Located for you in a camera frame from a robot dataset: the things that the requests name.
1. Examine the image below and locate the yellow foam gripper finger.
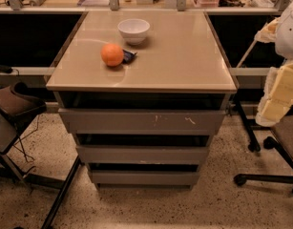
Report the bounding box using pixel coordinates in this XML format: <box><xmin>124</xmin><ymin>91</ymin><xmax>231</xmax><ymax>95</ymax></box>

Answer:
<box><xmin>256</xmin><ymin>60</ymin><xmax>293</xmax><ymax>127</ymax></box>

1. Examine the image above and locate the grey top drawer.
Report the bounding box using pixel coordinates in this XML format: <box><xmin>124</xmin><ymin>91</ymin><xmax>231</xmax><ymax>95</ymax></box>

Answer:
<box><xmin>59</xmin><ymin>109</ymin><xmax>224</xmax><ymax>135</ymax></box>

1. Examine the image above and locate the grey drawer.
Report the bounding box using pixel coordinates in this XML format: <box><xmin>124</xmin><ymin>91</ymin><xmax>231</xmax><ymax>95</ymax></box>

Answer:
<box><xmin>88</xmin><ymin>171</ymin><xmax>199</xmax><ymax>186</ymax></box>
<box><xmin>76</xmin><ymin>146</ymin><xmax>209</xmax><ymax>164</ymax></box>
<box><xmin>59</xmin><ymin>109</ymin><xmax>224</xmax><ymax>135</ymax></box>

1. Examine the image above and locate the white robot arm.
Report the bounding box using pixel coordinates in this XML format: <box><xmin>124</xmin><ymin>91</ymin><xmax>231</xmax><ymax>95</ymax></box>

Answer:
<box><xmin>255</xmin><ymin>1</ymin><xmax>293</xmax><ymax>127</ymax></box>

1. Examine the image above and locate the grey drawer cabinet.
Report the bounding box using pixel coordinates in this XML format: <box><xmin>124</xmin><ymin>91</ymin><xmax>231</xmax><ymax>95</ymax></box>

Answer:
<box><xmin>45</xmin><ymin>10</ymin><xmax>239</xmax><ymax>190</ymax></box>

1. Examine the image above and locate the grey bottom drawer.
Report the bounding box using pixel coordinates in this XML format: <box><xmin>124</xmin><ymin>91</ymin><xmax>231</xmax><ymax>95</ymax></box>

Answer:
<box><xmin>88</xmin><ymin>171</ymin><xmax>199</xmax><ymax>186</ymax></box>

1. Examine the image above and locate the grey middle drawer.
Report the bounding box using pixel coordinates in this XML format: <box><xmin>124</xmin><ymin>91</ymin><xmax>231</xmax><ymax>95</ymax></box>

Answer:
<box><xmin>76</xmin><ymin>146</ymin><xmax>209</xmax><ymax>164</ymax></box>

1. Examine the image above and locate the black office chair right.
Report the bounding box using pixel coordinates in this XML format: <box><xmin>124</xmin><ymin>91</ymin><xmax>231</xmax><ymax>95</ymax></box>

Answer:
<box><xmin>234</xmin><ymin>100</ymin><xmax>293</xmax><ymax>194</ymax></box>

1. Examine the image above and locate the dark blue snack packet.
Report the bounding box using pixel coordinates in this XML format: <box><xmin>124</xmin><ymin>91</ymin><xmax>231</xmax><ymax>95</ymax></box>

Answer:
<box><xmin>123</xmin><ymin>50</ymin><xmax>136</xmax><ymax>64</ymax></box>

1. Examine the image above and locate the white ceramic bowl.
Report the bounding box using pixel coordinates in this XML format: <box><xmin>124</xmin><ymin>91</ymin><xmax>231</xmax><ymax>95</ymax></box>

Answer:
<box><xmin>117</xmin><ymin>19</ymin><xmax>150</xmax><ymax>45</ymax></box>

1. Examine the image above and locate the orange fruit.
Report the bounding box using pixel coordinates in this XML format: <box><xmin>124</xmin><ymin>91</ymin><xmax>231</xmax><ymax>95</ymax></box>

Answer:
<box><xmin>100</xmin><ymin>44</ymin><xmax>124</xmax><ymax>67</ymax></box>

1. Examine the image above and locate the black tripod leg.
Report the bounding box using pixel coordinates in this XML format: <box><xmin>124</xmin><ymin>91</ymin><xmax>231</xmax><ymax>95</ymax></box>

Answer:
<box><xmin>41</xmin><ymin>157</ymin><xmax>81</xmax><ymax>229</ymax></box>

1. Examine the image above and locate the brown office chair left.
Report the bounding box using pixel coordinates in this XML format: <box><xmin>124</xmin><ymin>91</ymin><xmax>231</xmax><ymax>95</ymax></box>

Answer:
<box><xmin>0</xmin><ymin>81</ymin><xmax>66</xmax><ymax>191</ymax></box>

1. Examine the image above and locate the black device on ledge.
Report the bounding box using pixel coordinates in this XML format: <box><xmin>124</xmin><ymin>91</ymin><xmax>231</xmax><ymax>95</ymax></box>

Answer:
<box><xmin>0</xmin><ymin>65</ymin><xmax>12</xmax><ymax>73</ymax></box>

